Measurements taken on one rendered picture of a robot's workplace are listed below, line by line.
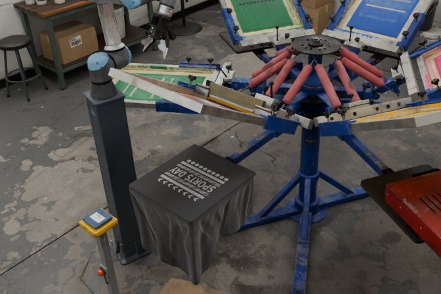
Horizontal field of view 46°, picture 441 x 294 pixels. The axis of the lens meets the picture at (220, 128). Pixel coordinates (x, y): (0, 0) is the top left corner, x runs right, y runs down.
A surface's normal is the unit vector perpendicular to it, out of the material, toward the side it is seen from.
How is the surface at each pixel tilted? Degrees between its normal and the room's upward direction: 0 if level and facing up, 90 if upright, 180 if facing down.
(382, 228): 0
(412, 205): 0
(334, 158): 0
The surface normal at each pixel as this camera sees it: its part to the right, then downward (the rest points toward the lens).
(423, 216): -0.04, -0.85
